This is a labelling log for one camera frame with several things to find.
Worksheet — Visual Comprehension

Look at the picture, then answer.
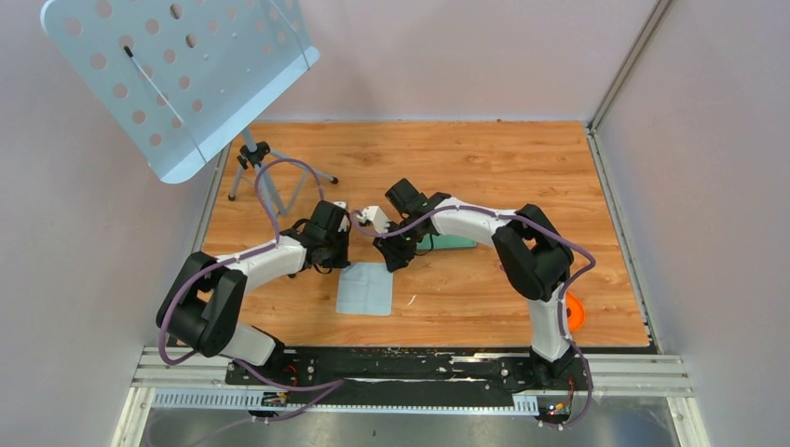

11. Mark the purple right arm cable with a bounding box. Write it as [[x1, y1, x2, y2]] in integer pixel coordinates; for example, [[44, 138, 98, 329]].
[[350, 206, 597, 430]]

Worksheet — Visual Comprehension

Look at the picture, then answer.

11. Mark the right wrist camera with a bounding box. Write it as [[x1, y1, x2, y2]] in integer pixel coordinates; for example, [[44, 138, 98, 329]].
[[354, 206, 390, 235]]

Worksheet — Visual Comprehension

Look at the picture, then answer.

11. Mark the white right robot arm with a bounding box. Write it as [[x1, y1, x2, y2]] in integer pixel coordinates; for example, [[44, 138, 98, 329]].
[[354, 179, 574, 389]]

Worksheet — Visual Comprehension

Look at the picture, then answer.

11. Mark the grey glasses case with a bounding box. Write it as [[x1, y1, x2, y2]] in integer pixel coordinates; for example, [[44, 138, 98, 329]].
[[416, 235, 477, 252]]

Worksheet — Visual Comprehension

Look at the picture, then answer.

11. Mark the light blue cleaning cloth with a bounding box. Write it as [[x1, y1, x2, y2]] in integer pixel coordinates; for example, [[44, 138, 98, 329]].
[[335, 262, 393, 317]]

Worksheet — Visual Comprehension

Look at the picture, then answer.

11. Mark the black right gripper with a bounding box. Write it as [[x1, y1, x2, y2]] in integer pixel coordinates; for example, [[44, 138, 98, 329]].
[[373, 217, 421, 274]]

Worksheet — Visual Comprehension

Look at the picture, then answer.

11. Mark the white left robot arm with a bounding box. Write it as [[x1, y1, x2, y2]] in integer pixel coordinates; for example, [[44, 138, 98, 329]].
[[156, 200, 350, 385]]

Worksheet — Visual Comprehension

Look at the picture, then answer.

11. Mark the blue music stand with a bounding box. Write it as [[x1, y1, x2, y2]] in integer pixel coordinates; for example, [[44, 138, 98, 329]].
[[40, 1, 320, 184]]

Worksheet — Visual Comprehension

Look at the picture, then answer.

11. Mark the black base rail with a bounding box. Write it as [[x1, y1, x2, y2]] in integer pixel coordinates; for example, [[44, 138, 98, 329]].
[[225, 346, 589, 408]]

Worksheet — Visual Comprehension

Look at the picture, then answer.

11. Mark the orange tape dispenser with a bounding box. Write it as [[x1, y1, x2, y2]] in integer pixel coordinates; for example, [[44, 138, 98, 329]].
[[565, 291, 586, 332]]

